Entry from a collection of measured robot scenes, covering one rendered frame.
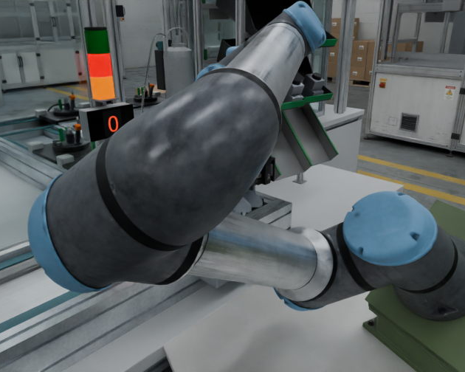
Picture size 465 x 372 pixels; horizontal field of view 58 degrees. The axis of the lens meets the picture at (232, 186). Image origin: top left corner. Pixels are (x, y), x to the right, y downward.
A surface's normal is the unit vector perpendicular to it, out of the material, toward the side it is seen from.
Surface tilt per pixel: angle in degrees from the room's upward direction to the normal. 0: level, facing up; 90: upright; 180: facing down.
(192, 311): 0
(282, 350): 0
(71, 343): 90
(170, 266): 110
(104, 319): 90
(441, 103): 90
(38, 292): 0
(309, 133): 45
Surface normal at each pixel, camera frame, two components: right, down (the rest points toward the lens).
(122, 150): -0.51, -0.29
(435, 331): -0.66, -0.49
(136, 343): -0.01, -0.93
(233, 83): 0.21, -0.70
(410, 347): -0.88, 0.18
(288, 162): 0.41, -0.44
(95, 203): -0.51, 0.13
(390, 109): -0.72, 0.27
